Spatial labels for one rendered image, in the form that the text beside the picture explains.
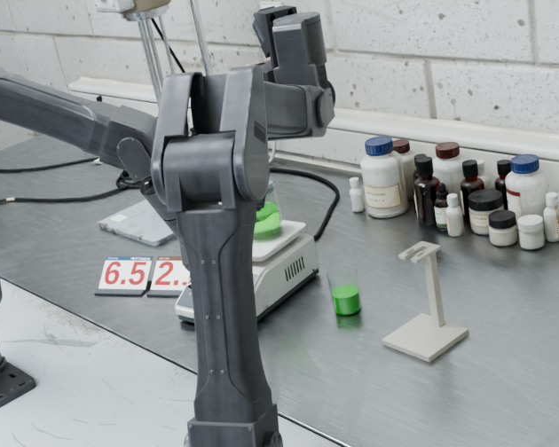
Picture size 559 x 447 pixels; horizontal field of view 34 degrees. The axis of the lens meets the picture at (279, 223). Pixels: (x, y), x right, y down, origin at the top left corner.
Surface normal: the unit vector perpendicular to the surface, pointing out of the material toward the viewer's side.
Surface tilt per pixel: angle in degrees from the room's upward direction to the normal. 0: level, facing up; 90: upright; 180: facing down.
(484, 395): 0
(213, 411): 72
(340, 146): 90
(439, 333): 0
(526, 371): 0
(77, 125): 82
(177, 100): 43
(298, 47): 88
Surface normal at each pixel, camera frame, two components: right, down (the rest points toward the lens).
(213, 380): -0.33, 0.12
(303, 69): -0.29, 0.40
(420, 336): -0.18, -0.90
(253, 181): 0.94, -0.04
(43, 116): -0.05, 0.36
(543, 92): -0.73, 0.39
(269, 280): 0.78, 0.11
